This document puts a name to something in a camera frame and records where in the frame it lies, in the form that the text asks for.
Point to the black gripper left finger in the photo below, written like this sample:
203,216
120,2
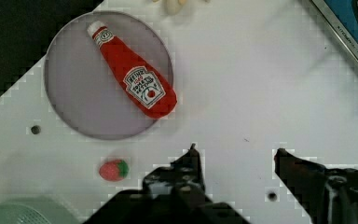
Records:
184,171

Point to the plush strawberry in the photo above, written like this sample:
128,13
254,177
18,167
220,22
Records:
115,170

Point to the red plush ketchup bottle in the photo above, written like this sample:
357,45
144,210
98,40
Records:
145,86

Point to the plush peeled banana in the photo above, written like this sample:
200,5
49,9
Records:
180,7

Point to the silver toaster oven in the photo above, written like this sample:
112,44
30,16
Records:
341,16

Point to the green perforated colander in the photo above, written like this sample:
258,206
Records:
35,211

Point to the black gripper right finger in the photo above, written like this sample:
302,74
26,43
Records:
306,180

